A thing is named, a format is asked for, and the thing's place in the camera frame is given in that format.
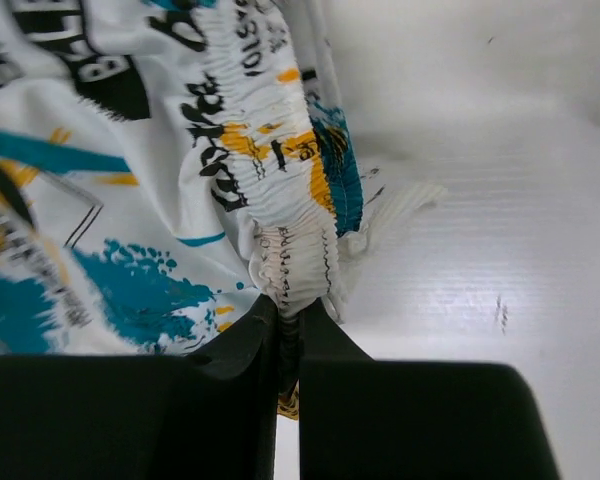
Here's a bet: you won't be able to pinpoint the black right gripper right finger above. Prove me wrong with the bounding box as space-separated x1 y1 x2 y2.
299 302 559 479

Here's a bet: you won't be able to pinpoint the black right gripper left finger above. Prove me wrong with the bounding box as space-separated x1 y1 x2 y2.
0 297 277 479

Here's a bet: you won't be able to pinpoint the white teal yellow printed shorts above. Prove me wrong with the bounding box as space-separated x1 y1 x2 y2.
0 1 442 419

